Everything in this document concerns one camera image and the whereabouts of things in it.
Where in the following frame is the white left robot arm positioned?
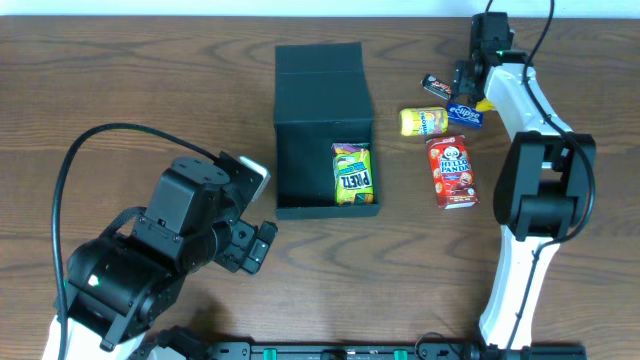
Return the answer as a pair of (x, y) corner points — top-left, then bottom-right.
(43, 153), (277, 359)

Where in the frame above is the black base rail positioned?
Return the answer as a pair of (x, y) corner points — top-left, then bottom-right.
(205, 342), (587, 360)

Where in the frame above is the yellow snack bag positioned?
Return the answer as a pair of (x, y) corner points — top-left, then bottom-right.
(475, 98), (495, 112)

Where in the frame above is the black gift box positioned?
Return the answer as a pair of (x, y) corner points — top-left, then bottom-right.
(274, 43), (380, 220)

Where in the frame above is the red hello panda box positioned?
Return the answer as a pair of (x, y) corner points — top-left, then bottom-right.
(426, 135), (479, 209)

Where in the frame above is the blue eclipse mint tin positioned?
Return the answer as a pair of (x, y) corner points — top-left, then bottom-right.
(446, 102), (484, 129)

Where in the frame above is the green pretz box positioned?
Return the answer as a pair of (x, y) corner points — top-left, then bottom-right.
(332, 143), (374, 205)

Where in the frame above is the yellow candy jar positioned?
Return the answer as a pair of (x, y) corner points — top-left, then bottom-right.
(399, 107), (448, 136)

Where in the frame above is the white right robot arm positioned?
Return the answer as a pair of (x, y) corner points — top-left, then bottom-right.
(452, 10), (596, 359)

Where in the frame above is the black chocolate bar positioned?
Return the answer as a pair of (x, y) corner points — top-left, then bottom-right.
(420, 74), (452, 100)

